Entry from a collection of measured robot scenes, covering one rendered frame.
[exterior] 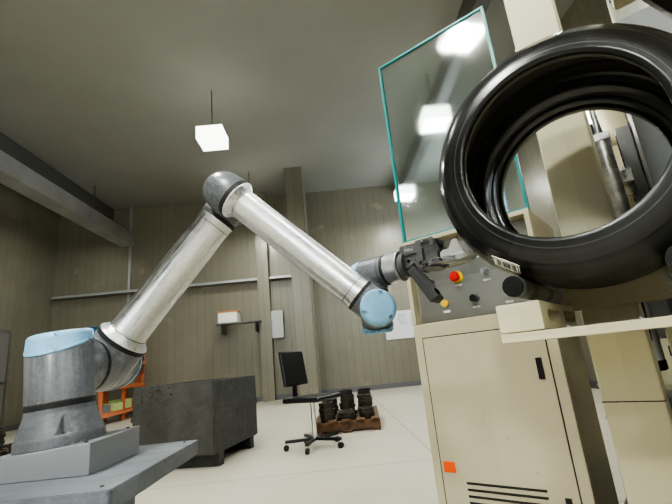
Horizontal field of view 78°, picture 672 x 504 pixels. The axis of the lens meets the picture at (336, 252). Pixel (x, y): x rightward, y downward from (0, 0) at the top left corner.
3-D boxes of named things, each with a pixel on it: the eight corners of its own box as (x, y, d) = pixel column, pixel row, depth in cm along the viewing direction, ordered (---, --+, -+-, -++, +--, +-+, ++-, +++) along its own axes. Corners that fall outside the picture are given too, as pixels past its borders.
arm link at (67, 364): (4, 410, 95) (6, 333, 99) (57, 401, 111) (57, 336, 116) (70, 399, 95) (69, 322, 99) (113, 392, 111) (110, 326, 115)
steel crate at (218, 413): (260, 443, 450) (257, 374, 468) (221, 469, 349) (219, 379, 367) (185, 449, 459) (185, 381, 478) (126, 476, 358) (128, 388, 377)
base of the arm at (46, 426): (-12, 460, 91) (-11, 412, 94) (55, 441, 110) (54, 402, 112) (68, 446, 90) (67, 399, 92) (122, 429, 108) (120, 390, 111)
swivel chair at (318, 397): (345, 439, 426) (336, 347, 450) (345, 451, 369) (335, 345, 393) (287, 445, 426) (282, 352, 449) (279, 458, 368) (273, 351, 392)
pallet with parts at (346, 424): (313, 436, 461) (310, 396, 472) (320, 421, 574) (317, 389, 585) (385, 429, 461) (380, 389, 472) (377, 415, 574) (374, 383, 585)
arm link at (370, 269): (366, 295, 129) (362, 264, 131) (401, 288, 121) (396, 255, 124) (348, 294, 121) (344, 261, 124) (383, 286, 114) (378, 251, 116)
